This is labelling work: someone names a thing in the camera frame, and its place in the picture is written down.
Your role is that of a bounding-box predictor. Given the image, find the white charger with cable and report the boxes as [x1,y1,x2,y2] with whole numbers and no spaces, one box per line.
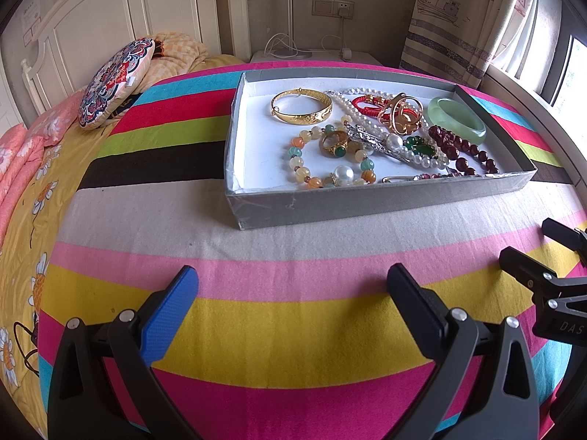
[321,4,355,62]

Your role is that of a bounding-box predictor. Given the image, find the gold ring green stone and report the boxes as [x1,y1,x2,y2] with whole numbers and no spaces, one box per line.
[320,129,350,159]

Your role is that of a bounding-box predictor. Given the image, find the striped blanket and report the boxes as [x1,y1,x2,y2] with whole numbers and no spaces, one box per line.
[37,60,587,440]

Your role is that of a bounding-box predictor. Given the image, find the round patterned cushion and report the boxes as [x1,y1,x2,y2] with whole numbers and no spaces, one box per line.
[76,37,156,129]

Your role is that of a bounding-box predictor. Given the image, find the white nightstand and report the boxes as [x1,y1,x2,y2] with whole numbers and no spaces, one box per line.
[250,48,384,67]

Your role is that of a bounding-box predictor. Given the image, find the ship print curtain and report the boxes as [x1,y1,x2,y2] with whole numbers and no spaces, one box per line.
[399,0,566,91]

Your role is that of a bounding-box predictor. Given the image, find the window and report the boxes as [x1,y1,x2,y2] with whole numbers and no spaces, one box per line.
[486,0,587,147]

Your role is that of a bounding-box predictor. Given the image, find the grey cardboard box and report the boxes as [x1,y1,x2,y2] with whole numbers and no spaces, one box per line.
[224,70,538,231]

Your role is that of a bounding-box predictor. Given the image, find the red cord bracelet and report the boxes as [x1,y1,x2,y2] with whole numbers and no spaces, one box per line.
[351,94,423,125]

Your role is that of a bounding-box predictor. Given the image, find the gold bangle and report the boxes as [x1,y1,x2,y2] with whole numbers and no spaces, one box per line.
[270,88,334,128]

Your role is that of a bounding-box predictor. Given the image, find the white headboard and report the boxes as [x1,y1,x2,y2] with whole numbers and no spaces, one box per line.
[21,0,251,115]

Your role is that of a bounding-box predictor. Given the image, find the white pearl necklace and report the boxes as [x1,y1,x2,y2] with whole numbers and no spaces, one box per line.
[328,87,453,170]

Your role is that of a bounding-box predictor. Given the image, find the dark red bead bracelet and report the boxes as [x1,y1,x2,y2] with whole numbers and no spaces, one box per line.
[427,125,501,177]

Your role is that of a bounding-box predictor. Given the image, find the paper wall notice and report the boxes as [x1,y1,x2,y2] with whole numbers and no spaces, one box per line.
[21,2,42,45]

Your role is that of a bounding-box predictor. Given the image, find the multicoloured bead bracelet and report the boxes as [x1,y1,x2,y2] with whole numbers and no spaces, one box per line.
[288,121,378,190]

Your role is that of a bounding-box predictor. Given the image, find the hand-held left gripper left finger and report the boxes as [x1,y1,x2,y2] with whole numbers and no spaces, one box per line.
[47,265,203,440]

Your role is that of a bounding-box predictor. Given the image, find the pink floral quilt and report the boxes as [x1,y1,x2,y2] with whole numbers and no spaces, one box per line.
[0,124,47,240]

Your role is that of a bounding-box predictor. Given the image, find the orange checkered blanket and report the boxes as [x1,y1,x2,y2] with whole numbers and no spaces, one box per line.
[138,32,210,88]

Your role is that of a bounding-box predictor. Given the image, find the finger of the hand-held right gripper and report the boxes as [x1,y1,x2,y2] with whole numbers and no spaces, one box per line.
[541,217,587,265]
[499,246,587,311]

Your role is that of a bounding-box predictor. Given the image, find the large pearl ornament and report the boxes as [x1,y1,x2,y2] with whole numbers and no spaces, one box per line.
[331,165,357,188]

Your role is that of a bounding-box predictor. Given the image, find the rose gold interlocked rings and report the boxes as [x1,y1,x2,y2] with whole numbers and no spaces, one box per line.
[377,92,421,135]

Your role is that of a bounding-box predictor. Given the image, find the yellow floral bedsheet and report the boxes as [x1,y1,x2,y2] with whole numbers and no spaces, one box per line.
[0,52,249,428]

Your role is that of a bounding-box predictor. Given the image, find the pink floral pillow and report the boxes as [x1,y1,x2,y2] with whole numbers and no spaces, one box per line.
[28,89,88,148]

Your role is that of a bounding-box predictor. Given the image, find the silver pearl brooch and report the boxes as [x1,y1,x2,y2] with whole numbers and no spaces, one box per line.
[344,121,414,164]

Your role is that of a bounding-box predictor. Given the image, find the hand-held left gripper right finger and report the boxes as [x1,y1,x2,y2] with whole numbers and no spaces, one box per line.
[386,263,541,440]

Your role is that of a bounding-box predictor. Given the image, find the green jade bangle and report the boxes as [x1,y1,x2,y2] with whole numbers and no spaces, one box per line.
[427,96,488,146]

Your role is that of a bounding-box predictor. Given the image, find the wall socket panel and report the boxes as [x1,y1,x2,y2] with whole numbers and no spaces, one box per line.
[312,0,357,20]

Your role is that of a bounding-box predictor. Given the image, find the green gem pendant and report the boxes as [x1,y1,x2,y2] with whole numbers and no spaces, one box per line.
[404,136,437,159]

